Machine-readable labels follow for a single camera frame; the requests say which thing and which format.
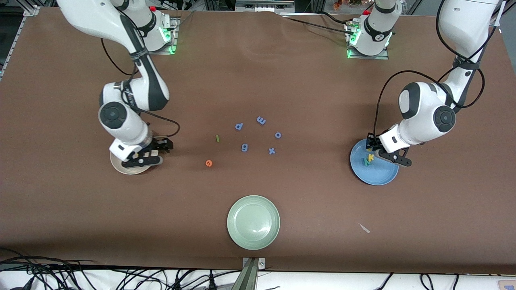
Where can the aluminium table edge rail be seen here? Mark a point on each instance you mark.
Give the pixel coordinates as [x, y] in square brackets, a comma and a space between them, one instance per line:
[18, 32]

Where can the tan cardboard piece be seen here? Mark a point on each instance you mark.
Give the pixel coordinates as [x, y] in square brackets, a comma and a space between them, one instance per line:
[507, 285]

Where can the blue plate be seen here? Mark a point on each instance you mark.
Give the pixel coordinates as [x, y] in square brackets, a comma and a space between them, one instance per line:
[379, 175]

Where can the aluminium arm base plate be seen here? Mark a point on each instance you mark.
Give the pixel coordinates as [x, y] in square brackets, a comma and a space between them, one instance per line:
[369, 57]
[155, 52]

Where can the grey background device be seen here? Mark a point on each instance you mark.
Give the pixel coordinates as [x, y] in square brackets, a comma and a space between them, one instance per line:
[262, 6]

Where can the beige brown plate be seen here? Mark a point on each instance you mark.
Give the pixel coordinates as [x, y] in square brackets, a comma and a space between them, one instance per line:
[129, 169]

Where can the blue foam letter p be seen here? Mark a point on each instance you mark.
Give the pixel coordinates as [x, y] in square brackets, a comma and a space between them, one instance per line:
[239, 126]

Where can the aluminium frame strut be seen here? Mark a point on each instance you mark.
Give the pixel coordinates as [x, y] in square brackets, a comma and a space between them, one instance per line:
[30, 10]

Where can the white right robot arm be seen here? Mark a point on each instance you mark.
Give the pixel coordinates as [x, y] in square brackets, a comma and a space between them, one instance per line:
[113, 114]

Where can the blue foam letter g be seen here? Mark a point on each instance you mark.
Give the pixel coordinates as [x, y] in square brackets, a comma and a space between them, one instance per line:
[244, 148]

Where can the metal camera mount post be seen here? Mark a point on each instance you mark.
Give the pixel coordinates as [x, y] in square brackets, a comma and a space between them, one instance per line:
[250, 278]

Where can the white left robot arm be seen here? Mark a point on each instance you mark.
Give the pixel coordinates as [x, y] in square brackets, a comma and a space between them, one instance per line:
[423, 112]

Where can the blue foam letter m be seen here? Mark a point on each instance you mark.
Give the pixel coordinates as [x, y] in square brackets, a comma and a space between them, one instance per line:
[261, 120]

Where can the grey paper scrap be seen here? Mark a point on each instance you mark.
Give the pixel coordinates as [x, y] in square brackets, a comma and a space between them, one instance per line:
[364, 228]

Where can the pale green plate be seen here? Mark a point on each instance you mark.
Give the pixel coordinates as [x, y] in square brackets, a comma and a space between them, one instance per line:
[253, 222]

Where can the brown table cover sheet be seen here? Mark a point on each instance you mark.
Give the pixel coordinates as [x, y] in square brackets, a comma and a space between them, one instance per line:
[258, 80]

